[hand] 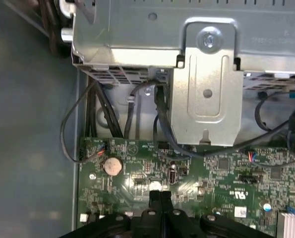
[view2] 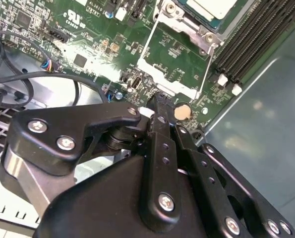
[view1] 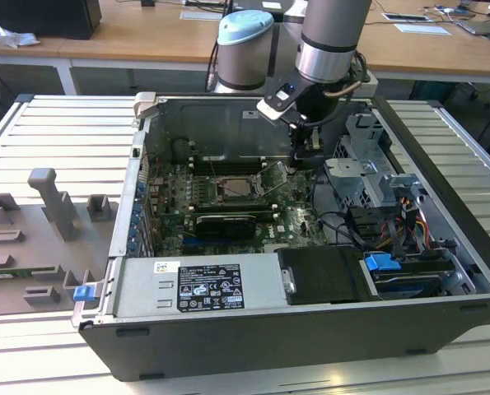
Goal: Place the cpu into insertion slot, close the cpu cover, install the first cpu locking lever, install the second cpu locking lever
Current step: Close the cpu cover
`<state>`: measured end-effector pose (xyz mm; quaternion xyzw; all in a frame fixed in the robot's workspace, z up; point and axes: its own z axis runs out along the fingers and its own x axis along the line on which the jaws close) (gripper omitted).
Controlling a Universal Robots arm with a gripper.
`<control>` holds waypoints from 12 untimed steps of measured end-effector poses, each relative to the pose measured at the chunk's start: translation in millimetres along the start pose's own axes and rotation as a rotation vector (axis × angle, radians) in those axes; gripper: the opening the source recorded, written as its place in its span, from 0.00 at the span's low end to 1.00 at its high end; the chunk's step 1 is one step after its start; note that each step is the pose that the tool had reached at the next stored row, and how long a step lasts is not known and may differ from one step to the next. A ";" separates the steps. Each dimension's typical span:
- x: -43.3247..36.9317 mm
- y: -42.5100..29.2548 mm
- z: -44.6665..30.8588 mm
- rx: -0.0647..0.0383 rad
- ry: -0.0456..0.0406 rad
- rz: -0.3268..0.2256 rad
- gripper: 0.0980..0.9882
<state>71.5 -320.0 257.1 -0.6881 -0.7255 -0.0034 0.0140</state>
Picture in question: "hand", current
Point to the silver metal disk bay cage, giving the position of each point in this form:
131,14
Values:
137,29

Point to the round coin battery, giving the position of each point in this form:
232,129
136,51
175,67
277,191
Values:
113,166

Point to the silver cage screw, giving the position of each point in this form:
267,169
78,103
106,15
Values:
209,39

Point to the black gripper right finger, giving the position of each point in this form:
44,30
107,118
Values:
166,200

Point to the internal USB port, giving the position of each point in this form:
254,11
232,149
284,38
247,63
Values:
173,176

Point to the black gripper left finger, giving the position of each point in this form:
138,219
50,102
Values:
155,200

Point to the black open PC case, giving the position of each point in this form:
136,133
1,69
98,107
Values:
25,124

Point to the green motherboard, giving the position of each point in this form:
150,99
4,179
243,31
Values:
211,178

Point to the white round peg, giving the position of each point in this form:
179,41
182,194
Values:
66,34
67,6

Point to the silver finned heatsink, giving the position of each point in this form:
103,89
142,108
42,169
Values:
292,225

